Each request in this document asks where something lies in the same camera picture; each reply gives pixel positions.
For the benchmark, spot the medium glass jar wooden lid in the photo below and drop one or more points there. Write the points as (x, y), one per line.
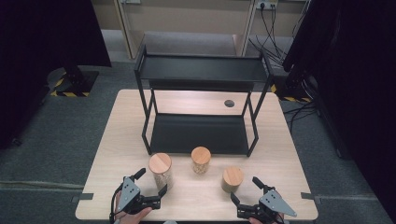
(200, 155)

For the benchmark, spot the tall glass jar wooden lid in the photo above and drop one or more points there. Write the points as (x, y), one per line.
(160, 163)

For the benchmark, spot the black metal two-tier shelf rack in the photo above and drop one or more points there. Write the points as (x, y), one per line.
(202, 68)

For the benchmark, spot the person's left hand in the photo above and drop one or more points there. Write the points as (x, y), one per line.
(132, 218)

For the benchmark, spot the grey tape piece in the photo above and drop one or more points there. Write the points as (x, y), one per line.
(307, 196)
(84, 196)

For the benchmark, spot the white power strip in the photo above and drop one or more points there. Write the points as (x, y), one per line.
(266, 4)

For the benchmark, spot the person's right hand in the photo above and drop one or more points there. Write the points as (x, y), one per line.
(264, 223)

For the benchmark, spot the black curtain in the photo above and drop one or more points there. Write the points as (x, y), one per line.
(358, 77)
(40, 46)

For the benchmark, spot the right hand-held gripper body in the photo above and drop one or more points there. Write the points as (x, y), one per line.
(274, 200)

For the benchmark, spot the short glass jar wooden lid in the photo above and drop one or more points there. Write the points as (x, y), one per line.
(233, 176)

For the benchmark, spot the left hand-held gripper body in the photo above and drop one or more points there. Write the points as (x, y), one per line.
(128, 194)

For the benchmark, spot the stand base with striped tape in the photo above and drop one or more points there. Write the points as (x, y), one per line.
(289, 91)
(84, 81)

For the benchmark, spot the round grey table grommet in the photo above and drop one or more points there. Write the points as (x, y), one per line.
(229, 103)

